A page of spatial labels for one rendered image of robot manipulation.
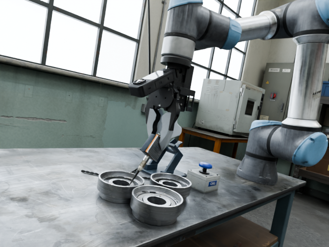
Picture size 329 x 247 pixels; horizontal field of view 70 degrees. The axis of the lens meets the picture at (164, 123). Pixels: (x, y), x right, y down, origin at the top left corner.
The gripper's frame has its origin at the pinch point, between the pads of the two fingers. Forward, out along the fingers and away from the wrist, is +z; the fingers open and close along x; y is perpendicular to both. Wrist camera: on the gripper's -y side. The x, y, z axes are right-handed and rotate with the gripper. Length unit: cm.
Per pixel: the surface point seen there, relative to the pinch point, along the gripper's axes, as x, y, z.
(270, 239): -13, 65, 38
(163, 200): -7.4, -2.7, 10.6
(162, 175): 2.8, 7.5, 9.6
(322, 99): 28, 341, -51
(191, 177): -0.1, 17.1, 10.3
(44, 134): 158, 36, 31
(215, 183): -5.7, 21.8, 10.9
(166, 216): -12.1, -6.8, 10.8
